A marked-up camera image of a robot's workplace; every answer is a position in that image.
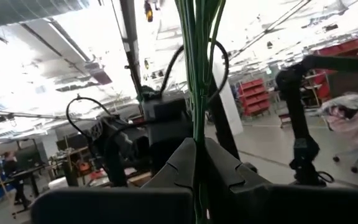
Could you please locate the white bucket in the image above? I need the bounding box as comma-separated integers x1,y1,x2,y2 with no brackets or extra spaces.
48,176,70,190

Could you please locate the red storage rack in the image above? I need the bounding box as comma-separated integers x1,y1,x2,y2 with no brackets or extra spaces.
237,77,272,118
317,27,358,58

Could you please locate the yellow artificial flower bouquet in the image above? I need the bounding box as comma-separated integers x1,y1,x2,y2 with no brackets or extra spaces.
174,0,228,224

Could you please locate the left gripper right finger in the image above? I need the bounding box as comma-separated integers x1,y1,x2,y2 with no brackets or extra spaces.
205,138,358,224

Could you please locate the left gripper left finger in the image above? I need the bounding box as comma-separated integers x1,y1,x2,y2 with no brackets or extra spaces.
31,138,198,224

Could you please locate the black machine with looped cables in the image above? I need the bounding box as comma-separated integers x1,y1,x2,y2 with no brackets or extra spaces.
66,39,231,189

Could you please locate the person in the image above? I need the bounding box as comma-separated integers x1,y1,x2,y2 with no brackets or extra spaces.
3,151,30,208

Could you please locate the office chair on wheels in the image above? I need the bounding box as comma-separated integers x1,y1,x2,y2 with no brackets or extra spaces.
320,91,358,174

